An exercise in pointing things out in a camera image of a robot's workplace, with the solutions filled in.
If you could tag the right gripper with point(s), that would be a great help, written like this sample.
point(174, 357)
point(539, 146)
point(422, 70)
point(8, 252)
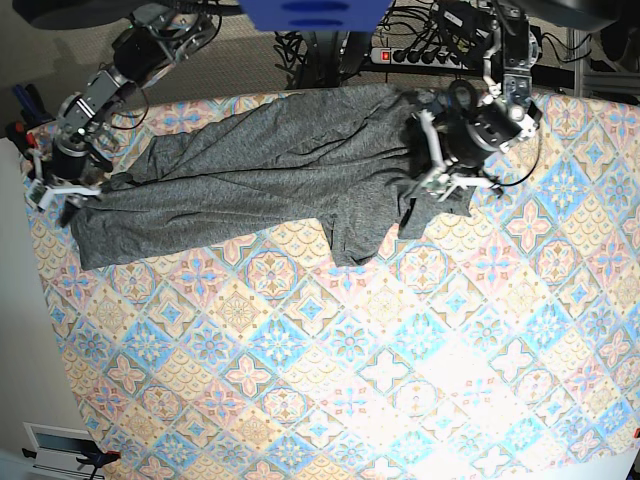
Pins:
point(64, 173)

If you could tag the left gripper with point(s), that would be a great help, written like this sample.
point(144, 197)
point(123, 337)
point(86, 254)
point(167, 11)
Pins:
point(458, 145)

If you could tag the grey t-shirt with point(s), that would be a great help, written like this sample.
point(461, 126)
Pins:
point(347, 157)

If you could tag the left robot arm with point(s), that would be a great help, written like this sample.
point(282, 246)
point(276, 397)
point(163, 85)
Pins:
point(499, 42)

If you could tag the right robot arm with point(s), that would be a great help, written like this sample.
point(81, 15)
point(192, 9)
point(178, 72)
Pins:
point(161, 35)

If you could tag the red black clamp upper left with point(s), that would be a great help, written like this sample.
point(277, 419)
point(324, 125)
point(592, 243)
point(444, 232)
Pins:
point(24, 141)

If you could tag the patterned tablecloth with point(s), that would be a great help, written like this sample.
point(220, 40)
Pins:
point(495, 345)

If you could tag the white floor vent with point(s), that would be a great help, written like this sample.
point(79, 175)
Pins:
point(55, 450)

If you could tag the black clamp lower left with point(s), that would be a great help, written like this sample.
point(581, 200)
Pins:
point(95, 459)

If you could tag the blue handled clamp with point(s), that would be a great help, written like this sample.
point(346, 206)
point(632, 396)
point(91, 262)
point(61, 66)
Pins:
point(33, 110)

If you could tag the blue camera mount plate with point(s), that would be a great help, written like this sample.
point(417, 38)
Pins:
point(315, 15)

